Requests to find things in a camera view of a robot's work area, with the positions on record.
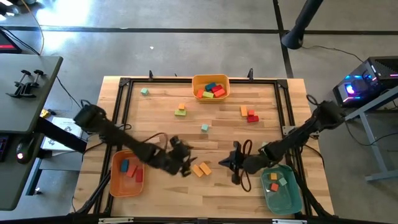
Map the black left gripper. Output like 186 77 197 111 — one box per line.
169 135 198 178

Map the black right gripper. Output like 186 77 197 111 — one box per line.
219 141 249 184

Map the orange plastic bin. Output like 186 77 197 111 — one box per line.
109 149 146 198

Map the teal plastic bin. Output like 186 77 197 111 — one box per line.
260 164 303 216

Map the yellow plastic bin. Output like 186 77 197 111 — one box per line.
191 73 231 103

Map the white paper booklet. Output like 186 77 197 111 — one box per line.
40 116 85 156

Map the black diagonal bar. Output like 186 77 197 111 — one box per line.
35 116 88 154

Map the grey metal stand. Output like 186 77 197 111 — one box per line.
344 88 398 182

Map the black floor pole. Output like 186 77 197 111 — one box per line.
281 0 324 50

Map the black computer mouse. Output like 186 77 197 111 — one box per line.
16 136 35 165

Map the grey side desk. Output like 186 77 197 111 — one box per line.
0 53 64 212

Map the computer tower with coloured lights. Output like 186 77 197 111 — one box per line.
332 55 398 108

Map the black keyboard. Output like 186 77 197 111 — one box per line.
0 135 9 162

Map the dark laptop with red strip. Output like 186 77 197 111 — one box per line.
0 29 23 54

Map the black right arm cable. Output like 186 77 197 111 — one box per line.
239 139 254 193

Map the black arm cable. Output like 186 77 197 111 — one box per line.
118 123 171 152
239 139 254 193

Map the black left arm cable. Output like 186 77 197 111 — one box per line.
118 123 171 152

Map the white edge bracket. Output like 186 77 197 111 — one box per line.
98 217 134 224
272 219 308 224

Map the black aluminium table frame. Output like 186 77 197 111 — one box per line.
70 76 335 218

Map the black floor cable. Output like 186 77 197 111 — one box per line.
55 76 83 110
0 26 41 56
301 45 364 63
345 121 398 147

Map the yellow cable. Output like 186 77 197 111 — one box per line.
20 0 45 55

